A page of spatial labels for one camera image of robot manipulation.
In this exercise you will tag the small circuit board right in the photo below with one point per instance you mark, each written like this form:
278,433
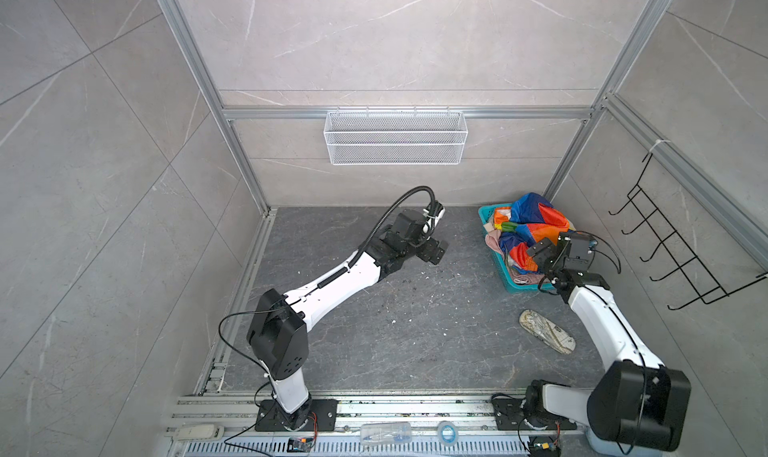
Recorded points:
543,447

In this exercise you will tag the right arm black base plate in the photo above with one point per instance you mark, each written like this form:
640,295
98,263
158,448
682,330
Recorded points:
513,413

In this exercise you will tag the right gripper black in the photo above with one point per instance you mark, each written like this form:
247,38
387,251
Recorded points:
544,254

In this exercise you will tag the teal plastic laundry basket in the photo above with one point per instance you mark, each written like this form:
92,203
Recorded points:
486,215

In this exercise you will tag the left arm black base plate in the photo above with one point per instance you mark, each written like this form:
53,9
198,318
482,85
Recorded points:
317,414

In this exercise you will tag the small circuit board left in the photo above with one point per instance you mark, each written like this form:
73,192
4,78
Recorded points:
300,444

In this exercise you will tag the folded patterned beige shorts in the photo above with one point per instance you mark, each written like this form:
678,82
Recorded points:
547,331

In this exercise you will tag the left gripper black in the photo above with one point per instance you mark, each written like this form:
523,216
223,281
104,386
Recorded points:
430,250

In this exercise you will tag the clear tape roll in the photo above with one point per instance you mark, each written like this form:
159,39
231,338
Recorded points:
447,434

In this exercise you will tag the white wire mesh wall basket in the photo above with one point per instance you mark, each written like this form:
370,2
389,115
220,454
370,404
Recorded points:
396,137

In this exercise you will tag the clear plastic bottle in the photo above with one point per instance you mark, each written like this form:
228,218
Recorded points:
389,433

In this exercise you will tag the black wire hook rack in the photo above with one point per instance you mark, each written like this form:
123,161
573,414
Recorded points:
707,288

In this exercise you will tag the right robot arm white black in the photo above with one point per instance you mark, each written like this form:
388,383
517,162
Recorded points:
639,403

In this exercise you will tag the small circuit board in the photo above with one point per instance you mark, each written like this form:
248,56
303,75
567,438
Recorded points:
300,444
543,447

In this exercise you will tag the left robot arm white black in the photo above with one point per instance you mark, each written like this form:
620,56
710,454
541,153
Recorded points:
275,334

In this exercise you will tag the pink shorts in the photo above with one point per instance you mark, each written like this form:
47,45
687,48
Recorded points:
511,274

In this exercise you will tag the rainbow striped shorts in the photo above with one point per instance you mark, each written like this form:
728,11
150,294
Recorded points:
525,222

